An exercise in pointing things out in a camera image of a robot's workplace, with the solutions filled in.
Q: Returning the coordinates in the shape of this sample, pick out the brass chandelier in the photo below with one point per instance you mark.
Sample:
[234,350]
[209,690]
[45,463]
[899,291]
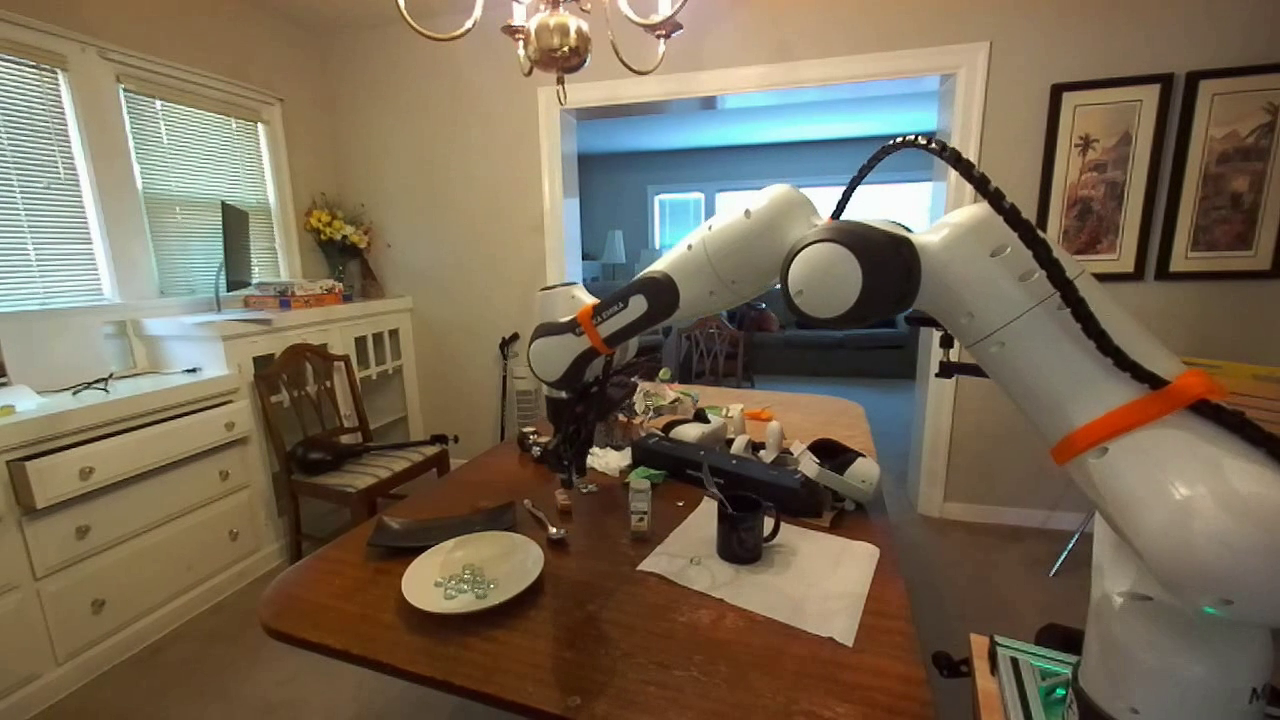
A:
[555,33]

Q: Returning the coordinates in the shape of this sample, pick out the white window blind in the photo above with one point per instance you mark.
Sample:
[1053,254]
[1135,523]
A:
[45,186]
[186,186]

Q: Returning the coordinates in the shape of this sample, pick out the white table lamp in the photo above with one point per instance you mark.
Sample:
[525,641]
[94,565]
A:
[614,247]

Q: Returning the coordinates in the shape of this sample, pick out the white glass door cabinet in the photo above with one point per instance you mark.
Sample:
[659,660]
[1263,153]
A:
[363,353]

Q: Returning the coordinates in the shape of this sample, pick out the small clear bottle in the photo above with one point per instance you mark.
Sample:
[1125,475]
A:
[642,507]

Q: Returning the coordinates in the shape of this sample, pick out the white drawer dresser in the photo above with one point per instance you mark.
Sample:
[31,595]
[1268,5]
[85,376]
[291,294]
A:
[132,534]

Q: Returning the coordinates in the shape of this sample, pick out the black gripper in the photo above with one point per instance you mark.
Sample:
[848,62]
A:
[580,410]

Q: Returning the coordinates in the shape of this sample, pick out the crumpled white tissue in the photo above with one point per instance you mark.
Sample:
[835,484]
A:
[610,463]

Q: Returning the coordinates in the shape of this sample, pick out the dark blue sofa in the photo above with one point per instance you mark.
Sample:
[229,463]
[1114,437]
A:
[854,353]

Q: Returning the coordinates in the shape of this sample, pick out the dark wooden chair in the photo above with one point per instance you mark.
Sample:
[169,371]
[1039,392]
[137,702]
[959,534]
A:
[312,400]

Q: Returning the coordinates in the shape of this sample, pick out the yellow flower bouquet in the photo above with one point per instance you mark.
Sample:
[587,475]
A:
[332,230]

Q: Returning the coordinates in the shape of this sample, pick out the white bottle orange cap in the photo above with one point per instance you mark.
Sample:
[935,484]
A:
[770,437]

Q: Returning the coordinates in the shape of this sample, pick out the black upright stick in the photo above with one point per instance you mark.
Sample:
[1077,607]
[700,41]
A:
[509,387]

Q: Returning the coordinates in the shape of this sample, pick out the green lit control box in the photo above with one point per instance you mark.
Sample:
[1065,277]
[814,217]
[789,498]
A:
[1041,677]

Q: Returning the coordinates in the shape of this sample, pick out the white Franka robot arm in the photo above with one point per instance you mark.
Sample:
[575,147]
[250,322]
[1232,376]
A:
[1173,507]

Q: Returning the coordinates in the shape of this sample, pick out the white plate green pattern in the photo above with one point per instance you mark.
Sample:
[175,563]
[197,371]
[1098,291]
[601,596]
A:
[440,587]

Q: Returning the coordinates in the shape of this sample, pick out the dark grey cloth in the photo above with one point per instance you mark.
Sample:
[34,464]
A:
[427,528]

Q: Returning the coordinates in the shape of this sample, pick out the white door frame trim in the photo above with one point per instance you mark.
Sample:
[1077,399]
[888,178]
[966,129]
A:
[744,73]

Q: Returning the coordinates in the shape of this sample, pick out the colourful stacked books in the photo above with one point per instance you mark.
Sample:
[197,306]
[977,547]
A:
[294,297]

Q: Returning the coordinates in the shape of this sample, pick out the black mug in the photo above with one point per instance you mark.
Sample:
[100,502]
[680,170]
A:
[742,534]

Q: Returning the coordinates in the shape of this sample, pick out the white paper towel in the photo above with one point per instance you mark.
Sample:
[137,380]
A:
[814,587]

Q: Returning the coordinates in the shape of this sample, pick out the small black camera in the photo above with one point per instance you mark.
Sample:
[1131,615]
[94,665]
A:
[531,444]

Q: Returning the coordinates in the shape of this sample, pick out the small brown shaker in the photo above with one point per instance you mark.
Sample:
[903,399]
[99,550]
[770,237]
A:
[567,507]

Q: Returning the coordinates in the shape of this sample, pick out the black flat monitor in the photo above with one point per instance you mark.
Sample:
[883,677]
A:
[239,247]

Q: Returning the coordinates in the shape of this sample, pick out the white and black device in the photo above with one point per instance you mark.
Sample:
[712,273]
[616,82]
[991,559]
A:
[854,475]

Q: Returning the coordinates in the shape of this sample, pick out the black framed picture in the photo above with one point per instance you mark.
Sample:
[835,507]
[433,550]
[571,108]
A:
[1103,172]
[1232,172]

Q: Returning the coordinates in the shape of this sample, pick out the metal spoon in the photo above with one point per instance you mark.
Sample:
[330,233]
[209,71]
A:
[544,526]

